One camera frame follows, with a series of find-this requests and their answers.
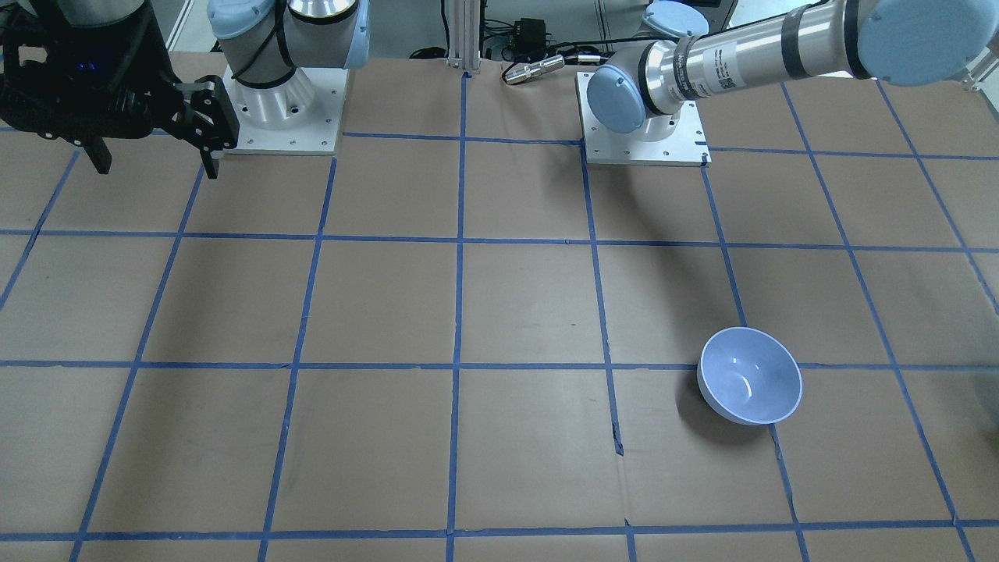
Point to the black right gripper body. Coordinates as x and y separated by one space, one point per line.
150 48

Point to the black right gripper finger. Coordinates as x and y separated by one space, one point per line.
99 154
212 123

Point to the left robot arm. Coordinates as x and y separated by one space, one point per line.
667 64

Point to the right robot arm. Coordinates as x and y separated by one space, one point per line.
265 42

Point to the blue bowl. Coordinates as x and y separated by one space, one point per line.
748 377

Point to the metallic cylinder tool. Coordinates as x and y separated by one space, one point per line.
533 70

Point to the black electronics box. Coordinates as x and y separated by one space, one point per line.
528 35

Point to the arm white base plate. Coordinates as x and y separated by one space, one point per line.
676 140
303 116

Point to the aluminium frame post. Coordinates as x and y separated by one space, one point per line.
463 23

